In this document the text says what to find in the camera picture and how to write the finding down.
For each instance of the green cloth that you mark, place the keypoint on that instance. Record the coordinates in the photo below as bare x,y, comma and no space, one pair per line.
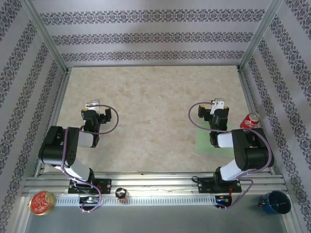
201,143

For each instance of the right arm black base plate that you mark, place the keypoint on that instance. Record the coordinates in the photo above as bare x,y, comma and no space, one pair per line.
204,185

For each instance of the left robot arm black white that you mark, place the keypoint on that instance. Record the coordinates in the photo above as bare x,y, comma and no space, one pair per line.
58,145

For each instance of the grey metal shelf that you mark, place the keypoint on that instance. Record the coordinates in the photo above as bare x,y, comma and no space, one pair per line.
155,221

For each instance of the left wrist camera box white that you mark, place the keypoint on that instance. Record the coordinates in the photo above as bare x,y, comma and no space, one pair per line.
93,104

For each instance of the blue enamel mug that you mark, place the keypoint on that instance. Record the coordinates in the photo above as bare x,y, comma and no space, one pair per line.
275,202

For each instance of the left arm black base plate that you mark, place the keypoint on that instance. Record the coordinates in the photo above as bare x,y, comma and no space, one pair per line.
104,185

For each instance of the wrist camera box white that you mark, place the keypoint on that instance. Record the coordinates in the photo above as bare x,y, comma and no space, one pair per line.
93,104
218,103

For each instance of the aluminium corner post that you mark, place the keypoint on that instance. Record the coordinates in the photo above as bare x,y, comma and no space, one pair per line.
46,36
259,36

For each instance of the red soda can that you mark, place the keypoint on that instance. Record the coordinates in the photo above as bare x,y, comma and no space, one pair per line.
250,121

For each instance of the wide aluminium base rail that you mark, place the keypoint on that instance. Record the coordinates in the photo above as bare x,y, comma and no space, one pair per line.
158,184

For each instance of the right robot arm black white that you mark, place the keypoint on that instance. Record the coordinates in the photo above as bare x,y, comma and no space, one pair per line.
255,153

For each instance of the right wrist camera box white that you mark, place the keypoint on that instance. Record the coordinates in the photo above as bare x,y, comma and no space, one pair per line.
218,103

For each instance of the round red gold tin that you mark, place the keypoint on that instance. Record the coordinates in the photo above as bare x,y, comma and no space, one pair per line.
41,202

